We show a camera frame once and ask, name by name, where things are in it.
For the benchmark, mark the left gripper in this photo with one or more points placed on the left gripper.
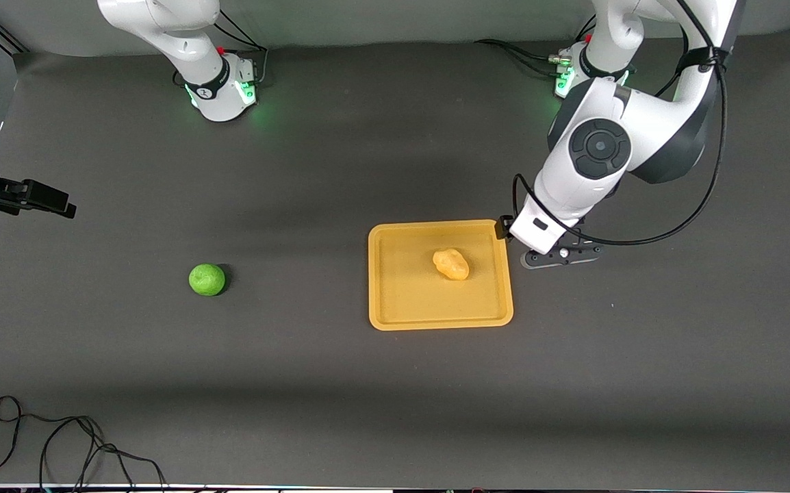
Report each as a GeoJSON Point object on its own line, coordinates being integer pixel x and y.
{"type": "Point", "coordinates": [502, 227]}

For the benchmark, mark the yellow potato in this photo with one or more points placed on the yellow potato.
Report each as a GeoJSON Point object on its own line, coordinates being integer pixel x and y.
{"type": "Point", "coordinates": [451, 264]}

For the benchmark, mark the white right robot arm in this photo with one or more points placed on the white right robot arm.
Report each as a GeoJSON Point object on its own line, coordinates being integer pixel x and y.
{"type": "Point", "coordinates": [183, 34]}

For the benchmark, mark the yellow plastic tray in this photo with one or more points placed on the yellow plastic tray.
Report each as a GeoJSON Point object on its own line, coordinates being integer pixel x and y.
{"type": "Point", "coordinates": [409, 301]}

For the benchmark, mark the aluminium frame rail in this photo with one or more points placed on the aluminium frame rail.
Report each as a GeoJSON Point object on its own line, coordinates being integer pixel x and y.
{"type": "Point", "coordinates": [1, 34]}

